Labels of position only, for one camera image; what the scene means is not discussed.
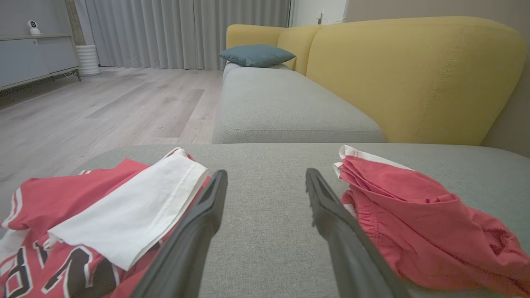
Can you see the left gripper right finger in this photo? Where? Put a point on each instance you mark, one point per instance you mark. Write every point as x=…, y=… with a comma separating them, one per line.
x=348, y=248

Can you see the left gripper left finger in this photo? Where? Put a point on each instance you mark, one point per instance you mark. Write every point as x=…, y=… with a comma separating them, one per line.
x=190, y=248

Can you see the red shorts with white stripe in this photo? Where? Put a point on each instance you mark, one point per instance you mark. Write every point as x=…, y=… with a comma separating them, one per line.
x=414, y=215

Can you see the red basketball jersey with number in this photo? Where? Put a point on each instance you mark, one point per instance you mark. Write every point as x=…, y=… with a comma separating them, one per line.
x=54, y=198

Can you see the grey sofa seat, large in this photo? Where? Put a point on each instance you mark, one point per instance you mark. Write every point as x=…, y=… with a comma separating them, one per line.
x=269, y=227

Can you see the grey sofa seat cushion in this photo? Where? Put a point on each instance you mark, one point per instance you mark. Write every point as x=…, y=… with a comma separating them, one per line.
x=281, y=107

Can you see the large yellow sofa backrest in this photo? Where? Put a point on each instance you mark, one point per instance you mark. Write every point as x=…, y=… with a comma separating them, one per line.
x=414, y=74

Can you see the blue throw pillow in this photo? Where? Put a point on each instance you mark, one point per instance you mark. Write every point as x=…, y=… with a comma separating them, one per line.
x=256, y=56

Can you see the narrow yellow sofa backrest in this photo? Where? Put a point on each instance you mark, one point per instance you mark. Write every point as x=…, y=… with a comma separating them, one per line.
x=296, y=41

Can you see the white ribbed plant pot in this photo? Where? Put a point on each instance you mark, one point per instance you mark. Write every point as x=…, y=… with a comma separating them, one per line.
x=87, y=60

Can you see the grey pleated curtain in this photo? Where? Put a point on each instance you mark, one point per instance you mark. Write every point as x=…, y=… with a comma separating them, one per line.
x=165, y=29

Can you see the yellow sofa end backrest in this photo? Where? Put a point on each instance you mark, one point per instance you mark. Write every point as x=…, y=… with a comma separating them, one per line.
x=252, y=34

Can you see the grey low media cabinet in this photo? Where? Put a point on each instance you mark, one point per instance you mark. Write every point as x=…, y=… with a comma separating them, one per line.
x=33, y=58

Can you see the indoor tree with brown trunk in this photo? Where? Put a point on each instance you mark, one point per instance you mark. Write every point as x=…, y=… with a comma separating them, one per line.
x=75, y=25

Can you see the white wall socket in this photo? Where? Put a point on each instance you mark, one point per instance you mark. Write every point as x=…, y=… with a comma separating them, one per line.
x=320, y=16

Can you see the small white security camera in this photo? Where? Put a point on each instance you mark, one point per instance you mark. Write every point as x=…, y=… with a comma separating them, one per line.
x=33, y=25

